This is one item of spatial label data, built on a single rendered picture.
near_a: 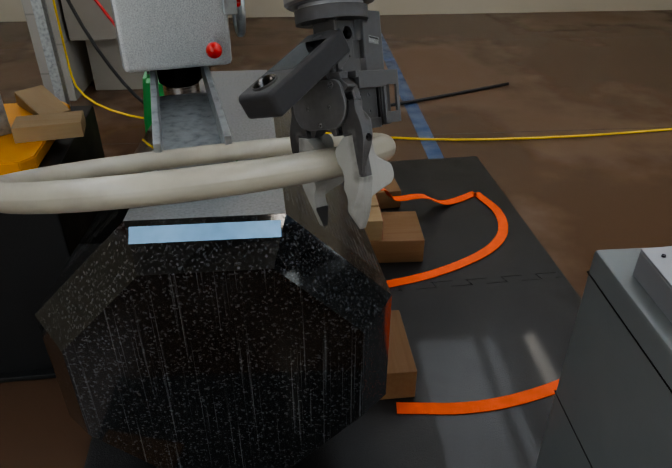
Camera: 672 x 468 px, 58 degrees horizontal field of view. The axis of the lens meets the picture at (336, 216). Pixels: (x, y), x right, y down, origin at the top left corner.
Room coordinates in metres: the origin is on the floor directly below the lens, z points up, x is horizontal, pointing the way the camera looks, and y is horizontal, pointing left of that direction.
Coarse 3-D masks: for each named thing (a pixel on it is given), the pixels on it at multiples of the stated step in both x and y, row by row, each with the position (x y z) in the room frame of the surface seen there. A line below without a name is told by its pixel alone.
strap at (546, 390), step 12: (468, 192) 2.72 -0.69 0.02; (444, 204) 2.57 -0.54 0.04; (492, 204) 2.60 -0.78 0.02; (504, 216) 2.48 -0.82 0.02; (504, 228) 2.38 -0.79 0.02; (492, 240) 2.28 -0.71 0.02; (504, 240) 2.28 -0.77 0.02; (480, 252) 2.18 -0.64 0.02; (456, 264) 2.09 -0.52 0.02; (468, 264) 2.09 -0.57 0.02; (408, 276) 2.01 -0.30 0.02; (420, 276) 2.01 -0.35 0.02; (432, 276) 2.01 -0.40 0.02; (552, 384) 1.42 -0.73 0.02; (504, 396) 1.37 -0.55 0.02; (516, 396) 1.37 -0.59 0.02; (528, 396) 1.37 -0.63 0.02; (540, 396) 1.37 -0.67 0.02; (408, 408) 1.32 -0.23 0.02; (420, 408) 1.32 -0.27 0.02; (432, 408) 1.32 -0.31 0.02; (444, 408) 1.32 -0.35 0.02; (456, 408) 1.32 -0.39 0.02; (468, 408) 1.32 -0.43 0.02; (480, 408) 1.32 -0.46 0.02; (492, 408) 1.32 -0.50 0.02
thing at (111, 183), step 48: (240, 144) 0.88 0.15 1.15; (288, 144) 0.86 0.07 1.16; (336, 144) 0.80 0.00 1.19; (384, 144) 0.60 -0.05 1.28; (0, 192) 0.49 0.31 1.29; (48, 192) 0.46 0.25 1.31; (96, 192) 0.45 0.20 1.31; (144, 192) 0.45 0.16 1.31; (192, 192) 0.45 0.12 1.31; (240, 192) 0.47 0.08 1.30
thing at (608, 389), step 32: (608, 256) 1.00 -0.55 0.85; (608, 288) 0.94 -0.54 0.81; (640, 288) 0.89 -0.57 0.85; (576, 320) 1.02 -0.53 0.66; (608, 320) 0.91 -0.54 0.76; (640, 320) 0.82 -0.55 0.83; (576, 352) 0.98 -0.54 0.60; (608, 352) 0.88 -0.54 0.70; (640, 352) 0.80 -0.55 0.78; (576, 384) 0.95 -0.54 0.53; (608, 384) 0.85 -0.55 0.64; (640, 384) 0.77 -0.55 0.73; (576, 416) 0.92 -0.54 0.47; (608, 416) 0.82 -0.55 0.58; (640, 416) 0.74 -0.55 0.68; (544, 448) 1.00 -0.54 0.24; (576, 448) 0.88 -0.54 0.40; (608, 448) 0.79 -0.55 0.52; (640, 448) 0.71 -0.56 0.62
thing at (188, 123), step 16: (208, 80) 1.17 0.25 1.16; (160, 96) 1.20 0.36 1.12; (176, 96) 1.20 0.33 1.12; (192, 96) 1.19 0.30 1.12; (208, 96) 1.18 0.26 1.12; (160, 112) 1.10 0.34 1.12; (176, 112) 1.10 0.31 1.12; (192, 112) 1.10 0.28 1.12; (208, 112) 1.10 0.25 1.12; (160, 128) 0.96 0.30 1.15; (176, 128) 1.02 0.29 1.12; (192, 128) 1.02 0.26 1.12; (208, 128) 1.02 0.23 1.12; (224, 128) 0.91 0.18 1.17; (160, 144) 0.86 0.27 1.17; (176, 144) 0.95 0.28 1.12; (192, 144) 0.95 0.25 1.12; (208, 144) 0.95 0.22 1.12
